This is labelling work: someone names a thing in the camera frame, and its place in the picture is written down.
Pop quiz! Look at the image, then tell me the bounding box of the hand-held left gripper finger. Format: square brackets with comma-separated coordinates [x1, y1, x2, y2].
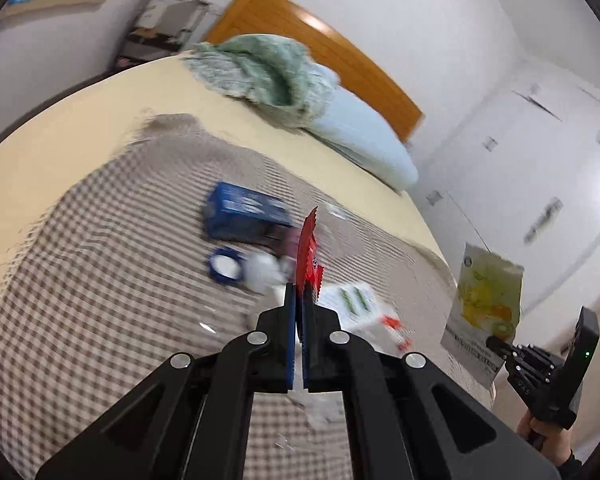
[35, 282, 299, 480]
[300, 284, 562, 480]

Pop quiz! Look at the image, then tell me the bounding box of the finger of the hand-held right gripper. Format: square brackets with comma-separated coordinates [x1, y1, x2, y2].
[485, 335, 517, 362]

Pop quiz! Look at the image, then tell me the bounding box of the yellow green snack bag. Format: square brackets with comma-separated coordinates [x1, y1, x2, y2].
[440, 242, 525, 389]

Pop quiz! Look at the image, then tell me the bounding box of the red snack wrapper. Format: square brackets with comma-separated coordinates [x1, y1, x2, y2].
[296, 207, 326, 306]

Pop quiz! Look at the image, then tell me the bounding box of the blue bottle cap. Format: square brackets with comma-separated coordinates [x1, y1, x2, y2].
[208, 247, 246, 286]

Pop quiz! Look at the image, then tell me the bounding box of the person's right hand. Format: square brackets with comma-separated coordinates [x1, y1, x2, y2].
[517, 406, 574, 466]

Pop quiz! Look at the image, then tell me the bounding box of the clear plastic wrap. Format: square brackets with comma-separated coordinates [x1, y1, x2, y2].
[287, 389, 348, 426]

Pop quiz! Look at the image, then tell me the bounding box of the white crumpled tissue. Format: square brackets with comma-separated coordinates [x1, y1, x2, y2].
[242, 252, 297, 296]

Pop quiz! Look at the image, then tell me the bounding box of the white and green packet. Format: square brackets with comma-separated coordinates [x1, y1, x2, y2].
[320, 282, 386, 331]

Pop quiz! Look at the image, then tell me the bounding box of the dark purple packet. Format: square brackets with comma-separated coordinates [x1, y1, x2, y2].
[262, 224, 302, 262]

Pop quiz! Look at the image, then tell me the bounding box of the clear wrapper with red print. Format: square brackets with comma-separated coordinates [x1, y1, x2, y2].
[361, 312, 416, 356]

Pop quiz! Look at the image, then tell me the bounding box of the blue cardboard box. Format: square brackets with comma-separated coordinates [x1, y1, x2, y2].
[202, 181, 294, 248]

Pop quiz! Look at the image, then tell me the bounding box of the white wardrobe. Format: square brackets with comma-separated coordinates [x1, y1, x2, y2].
[414, 57, 600, 313]

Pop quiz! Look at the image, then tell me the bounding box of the brown checkered blanket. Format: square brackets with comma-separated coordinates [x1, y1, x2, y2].
[0, 112, 496, 480]

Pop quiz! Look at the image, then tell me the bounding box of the light blue pillow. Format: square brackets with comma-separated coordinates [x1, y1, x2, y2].
[300, 87, 420, 192]

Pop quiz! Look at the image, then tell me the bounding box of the green fuzzy blanket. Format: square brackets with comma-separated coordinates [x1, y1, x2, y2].
[182, 33, 341, 129]

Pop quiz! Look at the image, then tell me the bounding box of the bed with cream sheet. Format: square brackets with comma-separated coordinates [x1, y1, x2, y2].
[0, 50, 497, 480]

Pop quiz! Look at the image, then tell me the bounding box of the wooden headboard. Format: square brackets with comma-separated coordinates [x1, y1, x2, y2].
[202, 0, 426, 144]

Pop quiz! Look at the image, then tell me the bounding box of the metal bedside rack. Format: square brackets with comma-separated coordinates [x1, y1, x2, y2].
[114, 0, 217, 69]

